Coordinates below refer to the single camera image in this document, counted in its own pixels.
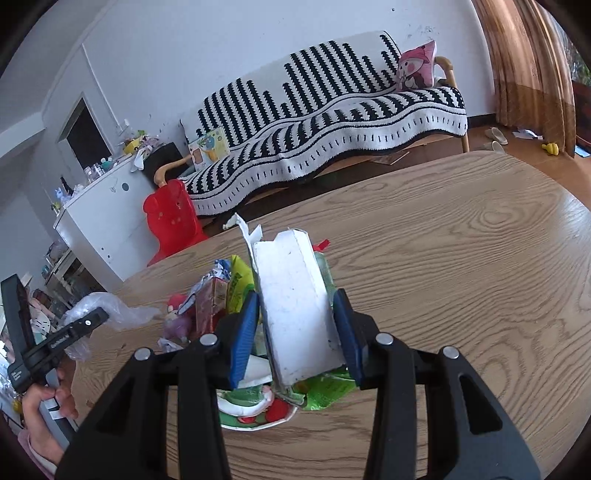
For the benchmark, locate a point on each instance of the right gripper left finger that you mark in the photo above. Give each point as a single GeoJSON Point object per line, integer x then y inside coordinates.
{"type": "Point", "coordinates": [235, 334]}

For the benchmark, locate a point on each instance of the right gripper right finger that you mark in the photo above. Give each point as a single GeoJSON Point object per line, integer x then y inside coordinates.
{"type": "Point", "coordinates": [357, 335]}

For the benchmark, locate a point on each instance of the dark red drink box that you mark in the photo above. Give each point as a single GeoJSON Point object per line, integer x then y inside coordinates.
{"type": "Point", "coordinates": [209, 306]}

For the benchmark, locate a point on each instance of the yellow green snack bag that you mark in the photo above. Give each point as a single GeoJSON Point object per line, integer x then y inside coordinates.
{"type": "Point", "coordinates": [240, 283]}

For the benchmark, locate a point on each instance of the white milk carton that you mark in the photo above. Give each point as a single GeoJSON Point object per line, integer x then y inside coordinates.
{"type": "Point", "coordinates": [301, 338]}

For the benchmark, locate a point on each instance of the green foil wrapper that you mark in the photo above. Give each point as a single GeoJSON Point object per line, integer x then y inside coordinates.
{"type": "Point", "coordinates": [320, 392]}

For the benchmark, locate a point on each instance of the red ribbon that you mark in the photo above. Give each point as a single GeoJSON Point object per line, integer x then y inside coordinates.
{"type": "Point", "coordinates": [321, 246]}

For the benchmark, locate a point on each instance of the red plastic chair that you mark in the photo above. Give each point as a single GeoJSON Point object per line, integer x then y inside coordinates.
{"type": "Point", "coordinates": [171, 218]}

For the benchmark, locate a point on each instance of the white cabinet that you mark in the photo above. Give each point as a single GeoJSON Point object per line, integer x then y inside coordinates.
{"type": "Point", "coordinates": [106, 228]}

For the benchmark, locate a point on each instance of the children's picture book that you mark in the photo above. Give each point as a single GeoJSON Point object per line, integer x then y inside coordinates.
{"type": "Point", "coordinates": [209, 148]}

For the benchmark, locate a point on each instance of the black white striped sofa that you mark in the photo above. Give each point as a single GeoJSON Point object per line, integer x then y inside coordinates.
{"type": "Point", "coordinates": [288, 119]}

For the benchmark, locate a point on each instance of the slippers on floor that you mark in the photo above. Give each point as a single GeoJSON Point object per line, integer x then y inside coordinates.
{"type": "Point", "coordinates": [497, 140]}

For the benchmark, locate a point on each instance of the yellow toy on floor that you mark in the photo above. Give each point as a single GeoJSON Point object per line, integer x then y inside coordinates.
{"type": "Point", "coordinates": [551, 149]}

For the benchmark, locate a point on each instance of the pink cartoon pillow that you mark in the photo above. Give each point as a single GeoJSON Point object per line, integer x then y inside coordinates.
{"type": "Point", "coordinates": [416, 68]}

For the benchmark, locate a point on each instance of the brown curtain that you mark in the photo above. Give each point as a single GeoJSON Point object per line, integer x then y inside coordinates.
{"type": "Point", "coordinates": [533, 86]}

